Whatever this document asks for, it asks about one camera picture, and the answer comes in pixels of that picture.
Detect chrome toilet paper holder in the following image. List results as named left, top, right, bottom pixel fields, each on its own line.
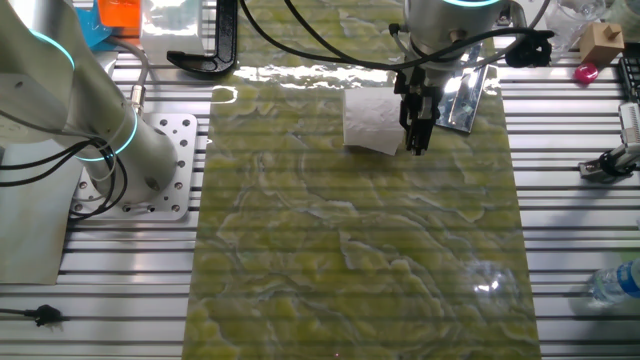
left=434, top=42, right=494, bottom=135

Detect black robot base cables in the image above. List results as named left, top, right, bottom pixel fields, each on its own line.
left=0, top=138, right=129, bottom=221

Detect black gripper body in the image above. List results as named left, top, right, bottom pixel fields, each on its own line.
left=393, top=66, right=442, bottom=112

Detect black C-clamp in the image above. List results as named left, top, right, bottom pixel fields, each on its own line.
left=166, top=0, right=240, bottom=76

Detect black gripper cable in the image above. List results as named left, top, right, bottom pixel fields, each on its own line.
left=238, top=0, right=556, bottom=72

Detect translucent plastic box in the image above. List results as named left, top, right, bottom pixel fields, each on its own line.
left=139, top=0, right=205, bottom=66

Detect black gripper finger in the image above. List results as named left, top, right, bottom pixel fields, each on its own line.
left=398, top=95, right=416, bottom=134
left=405, top=107, right=435, bottom=157

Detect clear water bottle blue label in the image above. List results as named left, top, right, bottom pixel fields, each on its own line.
left=587, top=259, right=640, bottom=306

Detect gray robot conduit cable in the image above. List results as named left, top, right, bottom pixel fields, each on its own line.
left=104, top=35, right=151, bottom=117

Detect small silver clamp bracket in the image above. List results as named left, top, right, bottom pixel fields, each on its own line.
left=578, top=143, right=640, bottom=183

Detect small pink toy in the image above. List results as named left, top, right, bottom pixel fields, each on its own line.
left=573, top=62, right=600, bottom=85

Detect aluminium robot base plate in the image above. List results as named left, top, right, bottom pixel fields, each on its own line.
left=69, top=112, right=199, bottom=222

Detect clear glass mug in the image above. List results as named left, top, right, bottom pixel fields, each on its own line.
left=544, top=0, right=609, bottom=51

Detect black power plug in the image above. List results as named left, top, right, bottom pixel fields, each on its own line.
left=0, top=303, right=71, bottom=329

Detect wooden block with peg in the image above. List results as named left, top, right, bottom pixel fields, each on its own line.
left=578, top=21, right=626, bottom=67

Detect green marble pattern mat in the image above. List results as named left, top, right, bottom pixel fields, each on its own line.
left=180, top=0, right=542, bottom=360

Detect gray paper sheet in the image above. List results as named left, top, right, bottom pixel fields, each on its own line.
left=0, top=139, right=85, bottom=286

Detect white toilet paper roll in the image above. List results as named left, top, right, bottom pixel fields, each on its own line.
left=342, top=87, right=406, bottom=156

